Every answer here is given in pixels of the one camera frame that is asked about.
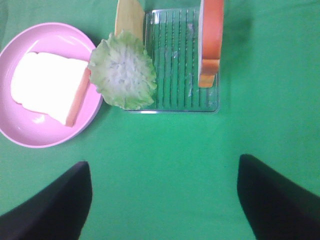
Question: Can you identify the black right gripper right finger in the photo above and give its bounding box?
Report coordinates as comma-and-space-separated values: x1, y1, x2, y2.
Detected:
237, 154, 320, 240

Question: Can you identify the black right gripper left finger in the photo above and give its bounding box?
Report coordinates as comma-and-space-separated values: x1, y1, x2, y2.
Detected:
0, 161, 92, 240

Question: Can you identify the toast bread slice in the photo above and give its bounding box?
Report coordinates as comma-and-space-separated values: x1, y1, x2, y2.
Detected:
10, 52, 90, 127
197, 0, 224, 88

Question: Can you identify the green lettuce leaf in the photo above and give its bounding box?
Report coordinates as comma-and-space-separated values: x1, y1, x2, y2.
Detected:
88, 30, 157, 111

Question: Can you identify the pink round plate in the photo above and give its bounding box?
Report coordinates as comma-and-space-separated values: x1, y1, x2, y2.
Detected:
0, 22, 103, 148

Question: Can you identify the green table cloth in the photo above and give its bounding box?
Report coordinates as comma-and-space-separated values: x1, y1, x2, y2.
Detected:
0, 0, 320, 240

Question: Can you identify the clear right plastic tray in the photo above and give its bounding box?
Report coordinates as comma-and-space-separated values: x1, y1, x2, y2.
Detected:
138, 7, 220, 114

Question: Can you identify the upright toast bread slice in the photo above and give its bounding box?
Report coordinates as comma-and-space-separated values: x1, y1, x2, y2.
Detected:
197, 0, 224, 88

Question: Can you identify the yellow cheese slice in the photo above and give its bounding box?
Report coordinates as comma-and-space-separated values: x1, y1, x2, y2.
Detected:
114, 0, 145, 41

